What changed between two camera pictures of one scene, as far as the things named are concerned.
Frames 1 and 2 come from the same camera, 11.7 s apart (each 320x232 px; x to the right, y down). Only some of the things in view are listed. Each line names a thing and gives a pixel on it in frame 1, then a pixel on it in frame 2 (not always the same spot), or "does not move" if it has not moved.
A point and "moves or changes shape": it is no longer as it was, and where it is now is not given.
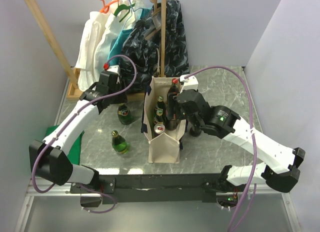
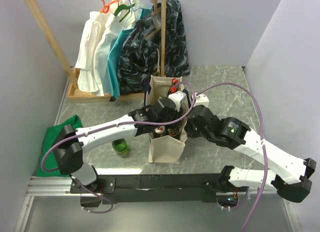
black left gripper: (121, 99) to (175, 125)
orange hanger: (106, 6) does not move
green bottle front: (119, 143) does not move
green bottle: (124, 114) to (172, 132)
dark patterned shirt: (140, 56) does not move
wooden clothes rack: (74, 91) does not move
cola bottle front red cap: (172, 125) moves or changes shape
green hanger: (121, 7) does not move
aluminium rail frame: (54, 208) does not move
